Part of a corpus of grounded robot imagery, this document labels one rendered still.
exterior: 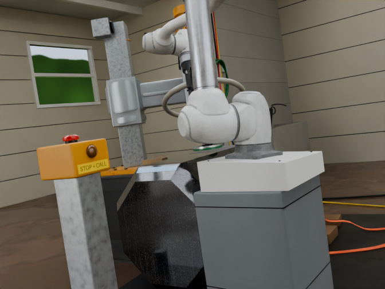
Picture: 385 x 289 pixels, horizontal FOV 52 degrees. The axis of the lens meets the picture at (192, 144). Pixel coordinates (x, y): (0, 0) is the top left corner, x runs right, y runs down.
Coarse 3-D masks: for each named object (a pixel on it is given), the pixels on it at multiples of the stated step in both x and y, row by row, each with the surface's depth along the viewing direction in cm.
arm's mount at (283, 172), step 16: (208, 160) 167; (224, 160) 162; (240, 160) 158; (256, 160) 153; (272, 160) 149; (288, 160) 146; (304, 160) 154; (320, 160) 168; (208, 176) 160; (224, 176) 156; (240, 176) 151; (256, 176) 147; (272, 176) 143; (288, 176) 141; (304, 176) 153
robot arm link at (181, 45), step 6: (180, 30) 215; (186, 30) 215; (174, 36) 210; (180, 36) 211; (186, 36) 212; (180, 42) 210; (186, 42) 211; (174, 48) 210; (180, 48) 210; (186, 48) 210; (174, 54) 214
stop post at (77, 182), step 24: (72, 144) 89; (96, 144) 95; (48, 168) 93; (72, 168) 89; (96, 168) 95; (72, 192) 93; (96, 192) 97; (72, 216) 94; (96, 216) 96; (72, 240) 95; (96, 240) 95; (72, 264) 96; (96, 264) 94; (72, 288) 97; (96, 288) 94
